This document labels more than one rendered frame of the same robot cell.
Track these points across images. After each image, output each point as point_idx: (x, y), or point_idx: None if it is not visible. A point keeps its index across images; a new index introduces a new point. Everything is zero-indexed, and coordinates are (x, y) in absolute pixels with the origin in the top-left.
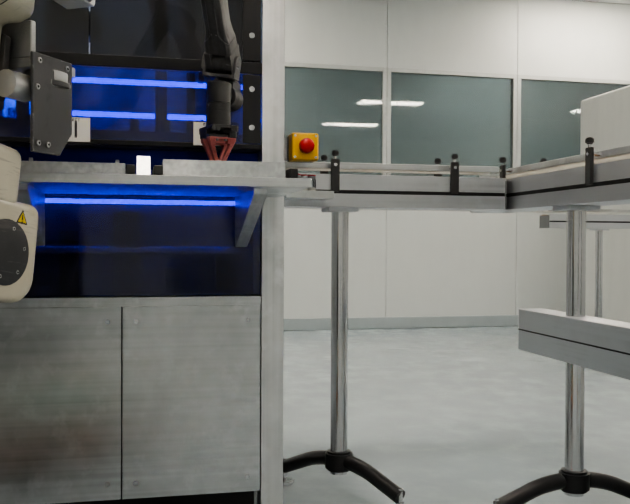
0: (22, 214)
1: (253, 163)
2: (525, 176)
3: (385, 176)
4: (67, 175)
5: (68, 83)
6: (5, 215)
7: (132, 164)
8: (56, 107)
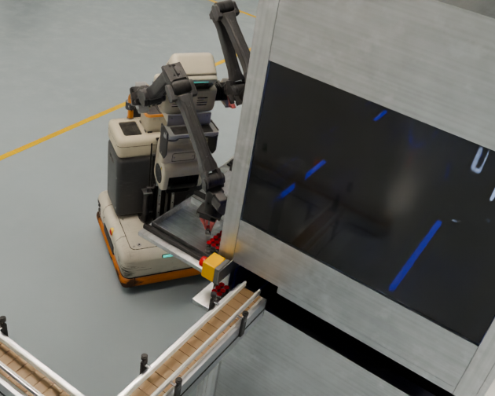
0: (161, 167)
1: (163, 215)
2: (79, 392)
3: (186, 331)
4: None
5: (166, 138)
6: (159, 163)
7: (195, 190)
8: (163, 143)
